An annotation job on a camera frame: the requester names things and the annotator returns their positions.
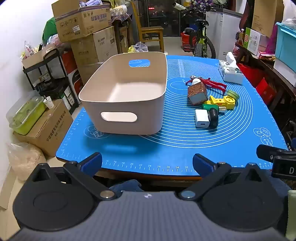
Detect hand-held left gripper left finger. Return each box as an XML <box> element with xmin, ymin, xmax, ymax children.
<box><xmin>32</xmin><ymin>152</ymin><xmax>117</xmax><ymax>200</ymax></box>

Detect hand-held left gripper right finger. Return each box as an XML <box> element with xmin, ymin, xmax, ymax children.
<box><xmin>178</xmin><ymin>153</ymin><xmax>265</xmax><ymax>200</ymax></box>

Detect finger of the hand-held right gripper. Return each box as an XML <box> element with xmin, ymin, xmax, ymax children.
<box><xmin>256</xmin><ymin>144</ymin><xmax>289</xmax><ymax>163</ymax></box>

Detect white charger plug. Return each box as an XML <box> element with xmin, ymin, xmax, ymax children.
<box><xmin>195</xmin><ymin>109</ymin><xmax>211</xmax><ymax>128</ymax></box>

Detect green bottle with silver cap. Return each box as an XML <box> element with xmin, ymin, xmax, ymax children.
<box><xmin>201</xmin><ymin>103</ymin><xmax>226</xmax><ymax>113</ymax></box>

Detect beige plastic storage basket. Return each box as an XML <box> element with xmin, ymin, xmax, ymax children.
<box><xmin>79</xmin><ymin>51</ymin><xmax>168</xmax><ymax>135</ymax></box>

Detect yellow plastic toy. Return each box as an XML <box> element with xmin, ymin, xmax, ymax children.
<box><xmin>209</xmin><ymin>95</ymin><xmax>236</xmax><ymax>110</ymax></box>

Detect red floral gift box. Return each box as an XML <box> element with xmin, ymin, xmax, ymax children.
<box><xmin>187</xmin><ymin>80</ymin><xmax>209</xmax><ymax>106</ymax></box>

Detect blue silicone baking mat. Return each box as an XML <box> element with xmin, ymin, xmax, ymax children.
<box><xmin>55</xmin><ymin>55</ymin><xmax>289</xmax><ymax>176</ymax></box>

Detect dark blue cloth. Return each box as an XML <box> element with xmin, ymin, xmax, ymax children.
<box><xmin>109</xmin><ymin>179</ymin><xmax>145</xmax><ymax>193</ymax></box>

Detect black cylindrical object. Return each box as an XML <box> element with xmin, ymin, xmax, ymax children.
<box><xmin>208</xmin><ymin>108</ymin><xmax>219</xmax><ymax>128</ymax></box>

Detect brown cardboard box with print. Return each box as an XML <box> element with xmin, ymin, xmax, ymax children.
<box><xmin>13</xmin><ymin>99</ymin><xmax>74</xmax><ymax>158</ymax></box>

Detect clear bag of grain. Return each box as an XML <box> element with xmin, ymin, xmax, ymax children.
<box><xmin>7</xmin><ymin>142</ymin><xmax>47</xmax><ymax>181</ymax></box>

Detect white paper cup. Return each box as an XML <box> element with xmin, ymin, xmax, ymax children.
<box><xmin>43</xmin><ymin>96</ymin><xmax>55</xmax><ymax>109</ymax></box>

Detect dark wooden side table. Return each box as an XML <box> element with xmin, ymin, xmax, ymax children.
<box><xmin>235</xmin><ymin>43</ymin><xmax>296</xmax><ymax>112</ymax></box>

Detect red gift bags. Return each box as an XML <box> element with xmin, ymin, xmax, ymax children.
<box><xmin>238</xmin><ymin>64</ymin><xmax>277</xmax><ymax>105</ymax></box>

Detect green container with clear lid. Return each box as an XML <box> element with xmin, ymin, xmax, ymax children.
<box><xmin>6</xmin><ymin>96</ymin><xmax>47</xmax><ymax>135</ymax></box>

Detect black shelf cart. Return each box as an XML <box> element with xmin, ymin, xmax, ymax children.
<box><xmin>23</xmin><ymin>47</ymin><xmax>80</xmax><ymax>115</ymax></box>

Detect white patterned tissue box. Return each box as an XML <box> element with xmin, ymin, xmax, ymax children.
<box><xmin>218</xmin><ymin>51</ymin><xmax>244</xmax><ymax>85</ymax></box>

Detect red and white carton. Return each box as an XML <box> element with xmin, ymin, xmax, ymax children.
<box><xmin>61</xmin><ymin>50</ymin><xmax>85</xmax><ymax>103</ymax></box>

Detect light blue storage bin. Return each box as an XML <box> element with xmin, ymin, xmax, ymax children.
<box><xmin>274</xmin><ymin>22</ymin><xmax>296</xmax><ymax>67</ymax></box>

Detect green and white carton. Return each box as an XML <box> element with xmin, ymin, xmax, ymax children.
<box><xmin>244</xmin><ymin>27</ymin><xmax>262</xmax><ymax>55</ymax></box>

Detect large brown cardboard box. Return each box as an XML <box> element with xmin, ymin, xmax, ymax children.
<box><xmin>70</xmin><ymin>26</ymin><xmax>118</xmax><ymax>65</ymax></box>

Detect shallow cardboard box with goods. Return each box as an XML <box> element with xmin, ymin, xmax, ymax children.
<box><xmin>21</xmin><ymin>45</ymin><xmax>58</xmax><ymax>69</ymax></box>

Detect black and green bicycle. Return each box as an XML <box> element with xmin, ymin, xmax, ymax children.
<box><xmin>172</xmin><ymin>2</ymin><xmax>216</xmax><ymax>59</ymax></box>

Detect red bucket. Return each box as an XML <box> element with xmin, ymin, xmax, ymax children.
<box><xmin>180</xmin><ymin>28</ymin><xmax>197</xmax><ymax>47</ymax></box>

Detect clear plastic bag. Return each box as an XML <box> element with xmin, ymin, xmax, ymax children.
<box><xmin>133</xmin><ymin>42</ymin><xmax>148</xmax><ymax>52</ymax></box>

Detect white chest freezer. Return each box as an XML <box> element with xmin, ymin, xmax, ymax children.
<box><xmin>205</xmin><ymin>8</ymin><xmax>244</xmax><ymax>61</ymax></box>

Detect tall flat cardboard box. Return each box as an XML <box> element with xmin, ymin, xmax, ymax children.
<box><xmin>252</xmin><ymin>0</ymin><xmax>284</xmax><ymax>38</ymax></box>

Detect green bag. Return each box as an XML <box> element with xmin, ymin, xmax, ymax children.
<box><xmin>42</xmin><ymin>17</ymin><xmax>60</xmax><ymax>43</ymax></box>

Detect open printed cardboard box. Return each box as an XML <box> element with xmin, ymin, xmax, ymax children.
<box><xmin>51</xmin><ymin>0</ymin><xmax>112</xmax><ymax>43</ymax></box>

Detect wooden chair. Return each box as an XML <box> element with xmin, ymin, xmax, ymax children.
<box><xmin>132</xmin><ymin>0</ymin><xmax>165</xmax><ymax>53</ymax></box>

